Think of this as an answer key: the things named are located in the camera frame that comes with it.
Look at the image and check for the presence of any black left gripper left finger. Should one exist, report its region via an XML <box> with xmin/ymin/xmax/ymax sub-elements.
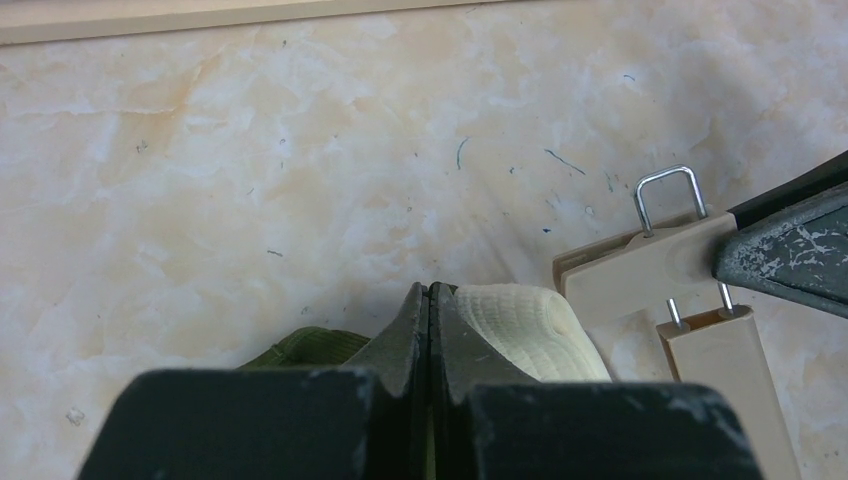
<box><xmin>78</xmin><ymin>283</ymin><xmax>429</xmax><ymax>479</ymax></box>

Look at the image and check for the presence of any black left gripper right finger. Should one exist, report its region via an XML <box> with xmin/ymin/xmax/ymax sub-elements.
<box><xmin>429</xmin><ymin>283</ymin><xmax>761</xmax><ymax>479</ymax></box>

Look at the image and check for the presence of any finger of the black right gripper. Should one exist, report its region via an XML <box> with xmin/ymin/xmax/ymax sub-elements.
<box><xmin>728</xmin><ymin>152</ymin><xmax>847</xmax><ymax>230</ymax></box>
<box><xmin>713</xmin><ymin>199</ymin><xmax>847</xmax><ymax>318</ymax></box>

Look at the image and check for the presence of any green underwear with cream waistband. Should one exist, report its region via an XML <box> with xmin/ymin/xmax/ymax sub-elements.
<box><xmin>242</xmin><ymin>284</ymin><xmax>611</xmax><ymax>383</ymax></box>

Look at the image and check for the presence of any beige clip hanger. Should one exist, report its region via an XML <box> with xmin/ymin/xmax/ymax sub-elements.
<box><xmin>552</xmin><ymin>165</ymin><xmax>800</xmax><ymax>479</ymax></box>

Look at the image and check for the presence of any light wooden clothes rack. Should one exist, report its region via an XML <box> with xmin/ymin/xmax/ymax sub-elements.
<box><xmin>0</xmin><ymin>0</ymin><xmax>531</xmax><ymax>48</ymax></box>

